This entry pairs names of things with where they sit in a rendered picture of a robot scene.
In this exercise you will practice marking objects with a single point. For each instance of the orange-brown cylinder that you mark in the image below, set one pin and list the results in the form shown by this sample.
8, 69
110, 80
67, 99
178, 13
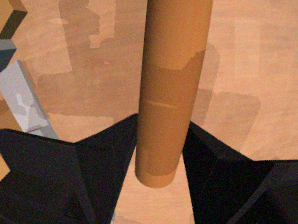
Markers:
176, 33

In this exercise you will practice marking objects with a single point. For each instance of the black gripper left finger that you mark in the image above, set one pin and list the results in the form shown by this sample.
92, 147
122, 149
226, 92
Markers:
94, 167

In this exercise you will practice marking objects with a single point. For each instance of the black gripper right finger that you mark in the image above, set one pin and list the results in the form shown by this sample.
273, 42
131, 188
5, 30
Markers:
223, 183

